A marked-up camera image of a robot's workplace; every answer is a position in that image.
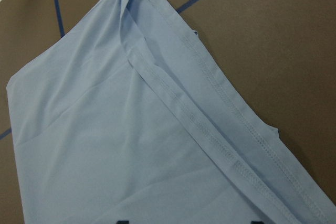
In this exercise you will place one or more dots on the light blue t-shirt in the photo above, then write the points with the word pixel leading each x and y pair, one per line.
pixel 128 117

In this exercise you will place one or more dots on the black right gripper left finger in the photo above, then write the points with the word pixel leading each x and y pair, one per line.
pixel 122 222

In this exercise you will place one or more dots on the brown paper table cover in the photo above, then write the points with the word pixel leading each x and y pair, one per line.
pixel 278 54

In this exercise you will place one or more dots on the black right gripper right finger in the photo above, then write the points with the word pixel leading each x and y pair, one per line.
pixel 256 222

